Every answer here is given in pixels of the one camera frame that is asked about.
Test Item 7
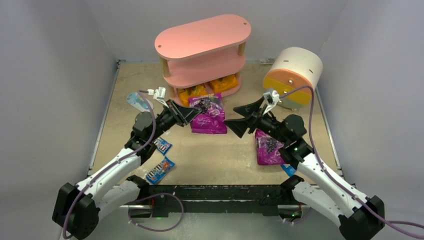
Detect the white round drawer cabinet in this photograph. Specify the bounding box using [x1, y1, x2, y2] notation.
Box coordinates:
[262, 47, 323, 96]

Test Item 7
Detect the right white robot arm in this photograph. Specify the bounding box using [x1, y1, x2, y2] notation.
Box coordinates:
[224, 97, 385, 240]

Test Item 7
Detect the black metal base rail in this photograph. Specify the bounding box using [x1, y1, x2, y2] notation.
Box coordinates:
[129, 184, 299, 218]

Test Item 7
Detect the blue m&m's candy pack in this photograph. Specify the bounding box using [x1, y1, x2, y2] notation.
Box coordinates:
[153, 137, 173, 156]
[146, 156, 175, 185]

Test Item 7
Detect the purple grape candy bag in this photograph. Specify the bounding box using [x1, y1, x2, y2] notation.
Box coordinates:
[254, 129, 285, 166]
[188, 93, 228, 135]

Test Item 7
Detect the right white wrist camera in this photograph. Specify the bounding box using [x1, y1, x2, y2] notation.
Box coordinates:
[263, 87, 280, 115]

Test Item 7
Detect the pink three-tier shelf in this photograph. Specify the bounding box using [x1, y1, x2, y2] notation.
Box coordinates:
[154, 14, 252, 104]

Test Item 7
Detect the orange gummy candy bag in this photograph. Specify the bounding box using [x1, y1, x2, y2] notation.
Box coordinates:
[208, 74, 238, 93]
[177, 83, 208, 107]

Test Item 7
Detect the light blue blister package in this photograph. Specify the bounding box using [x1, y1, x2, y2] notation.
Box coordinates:
[126, 92, 154, 112]

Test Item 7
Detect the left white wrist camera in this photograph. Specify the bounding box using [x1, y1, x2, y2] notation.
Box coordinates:
[147, 86, 166, 105]

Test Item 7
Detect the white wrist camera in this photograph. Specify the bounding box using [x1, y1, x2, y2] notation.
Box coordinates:
[147, 86, 166, 105]
[263, 87, 280, 115]

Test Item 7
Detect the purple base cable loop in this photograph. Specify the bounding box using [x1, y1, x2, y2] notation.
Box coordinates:
[127, 192, 185, 233]

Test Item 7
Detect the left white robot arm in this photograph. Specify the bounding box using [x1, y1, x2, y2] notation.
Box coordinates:
[52, 99, 202, 240]

